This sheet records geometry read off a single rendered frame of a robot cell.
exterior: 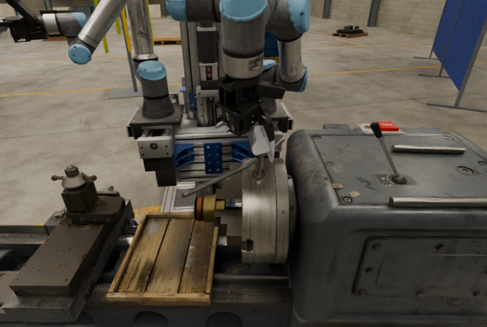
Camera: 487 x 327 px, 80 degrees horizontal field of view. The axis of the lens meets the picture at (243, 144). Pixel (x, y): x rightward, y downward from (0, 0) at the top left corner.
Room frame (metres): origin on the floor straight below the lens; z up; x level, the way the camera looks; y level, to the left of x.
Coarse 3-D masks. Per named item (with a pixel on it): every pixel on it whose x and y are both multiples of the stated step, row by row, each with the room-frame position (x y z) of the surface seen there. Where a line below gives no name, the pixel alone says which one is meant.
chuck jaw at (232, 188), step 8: (232, 168) 0.75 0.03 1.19; (232, 176) 0.73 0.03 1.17; (240, 176) 0.73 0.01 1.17; (224, 184) 0.72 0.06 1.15; (232, 184) 0.72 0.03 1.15; (240, 184) 0.72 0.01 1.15; (216, 192) 0.71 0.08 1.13; (224, 192) 0.71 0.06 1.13; (232, 192) 0.71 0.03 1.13; (240, 192) 0.71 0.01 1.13
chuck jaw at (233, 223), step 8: (216, 216) 0.64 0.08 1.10; (224, 216) 0.64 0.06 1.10; (232, 216) 0.64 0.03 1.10; (240, 216) 0.64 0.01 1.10; (216, 224) 0.64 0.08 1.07; (224, 224) 0.61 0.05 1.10; (232, 224) 0.60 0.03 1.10; (240, 224) 0.60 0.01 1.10; (224, 232) 0.61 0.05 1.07; (232, 232) 0.57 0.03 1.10; (240, 232) 0.57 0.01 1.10; (232, 240) 0.56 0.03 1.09; (240, 240) 0.56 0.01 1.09; (248, 240) 0.55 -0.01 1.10; (248, 248) 0.55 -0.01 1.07
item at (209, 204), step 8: (200, 200) 0.69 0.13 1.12; (208, 200) 0.69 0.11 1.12; (216, 200) 0.70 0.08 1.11; (224, 200) 0.70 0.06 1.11; (200, 208) 0.67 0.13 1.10; (208, 208) 0.67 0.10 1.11; (216, 208) 0.67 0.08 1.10; (224, 208) 0.67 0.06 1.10; (200, 216) 0.66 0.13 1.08; (208, 216) 0.66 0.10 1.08
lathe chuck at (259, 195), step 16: (272, 176) 0.65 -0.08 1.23; (256, 192) 0.61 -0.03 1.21; (272, 192) 0.61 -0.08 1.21; (256, 208) 0.58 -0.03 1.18; (272, 208) 0.58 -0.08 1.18; (256, 224) 0.56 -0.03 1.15; (272, 224) 0.55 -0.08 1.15; (256, 240) 0.54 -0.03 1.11; (272, 240) 0.54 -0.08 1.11; (256, 256) 0.54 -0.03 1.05; (272, 256) 0.54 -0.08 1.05
